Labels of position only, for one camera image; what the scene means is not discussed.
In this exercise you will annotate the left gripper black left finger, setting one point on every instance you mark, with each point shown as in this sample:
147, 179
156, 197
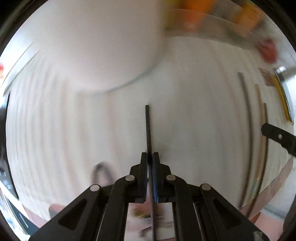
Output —
129, 189

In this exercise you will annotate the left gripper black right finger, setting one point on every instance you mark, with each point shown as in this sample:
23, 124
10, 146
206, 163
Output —
175, 190

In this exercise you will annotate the thin black chopstick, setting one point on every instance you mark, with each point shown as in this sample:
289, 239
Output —
262, 168
150, 173

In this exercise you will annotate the light wooden chopstick right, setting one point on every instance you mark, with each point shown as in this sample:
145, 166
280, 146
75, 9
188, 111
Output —
259, 161

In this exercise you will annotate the brown paper label card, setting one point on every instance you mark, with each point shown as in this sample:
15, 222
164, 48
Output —
267, 77

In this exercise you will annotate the yellow black edged tray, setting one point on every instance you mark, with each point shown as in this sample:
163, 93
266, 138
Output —
285, 83

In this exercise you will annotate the orange red plastic item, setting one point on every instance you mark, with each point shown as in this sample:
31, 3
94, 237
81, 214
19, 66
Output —
268, 50

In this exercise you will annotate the clear plastic container with orange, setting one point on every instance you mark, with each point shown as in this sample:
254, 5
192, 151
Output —
240, 23

